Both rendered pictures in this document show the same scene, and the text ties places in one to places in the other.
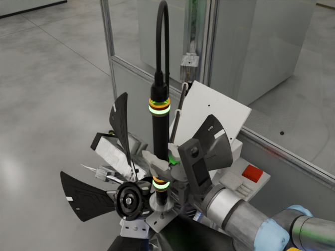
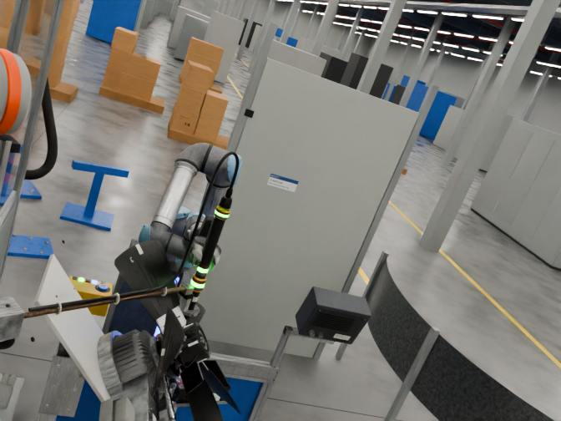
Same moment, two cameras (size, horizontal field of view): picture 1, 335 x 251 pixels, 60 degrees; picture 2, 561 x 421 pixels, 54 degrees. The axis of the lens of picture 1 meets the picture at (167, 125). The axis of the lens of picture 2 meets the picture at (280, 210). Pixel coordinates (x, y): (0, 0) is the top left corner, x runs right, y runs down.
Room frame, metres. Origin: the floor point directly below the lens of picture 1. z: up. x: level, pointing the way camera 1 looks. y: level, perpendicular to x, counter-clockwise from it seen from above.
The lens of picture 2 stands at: (1.84, 0.82, 2.16)
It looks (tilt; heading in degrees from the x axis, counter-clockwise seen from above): 17 degrees down; 205
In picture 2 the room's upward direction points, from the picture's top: 21 degrees clockwise
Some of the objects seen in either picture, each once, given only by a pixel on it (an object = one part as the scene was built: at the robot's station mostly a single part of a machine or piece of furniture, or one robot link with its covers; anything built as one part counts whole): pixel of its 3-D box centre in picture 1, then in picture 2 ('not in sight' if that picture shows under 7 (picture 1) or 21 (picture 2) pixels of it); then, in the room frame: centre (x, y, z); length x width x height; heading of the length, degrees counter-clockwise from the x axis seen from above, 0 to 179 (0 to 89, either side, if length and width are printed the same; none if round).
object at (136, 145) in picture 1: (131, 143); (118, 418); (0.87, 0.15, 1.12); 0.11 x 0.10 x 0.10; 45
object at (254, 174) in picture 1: (252, 173); not in sight; (0.92, -0.42, 0.87); 0.08 x 0.08 x 0.02; 53
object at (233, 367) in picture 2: not in sight; (174, 357); (0.16, -0.17, 0.82); 0.90 x 0.04 x 0.08; 135
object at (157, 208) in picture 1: (162, 189); (190, 297); (0.49, 0.01, 1.31); 0.09 x 0.07 x 0.10; 170
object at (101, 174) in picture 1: (103, 174); not in sight; (0.74, 0.25, 1.08); 0.07 x 0.04 x 0.06; 55
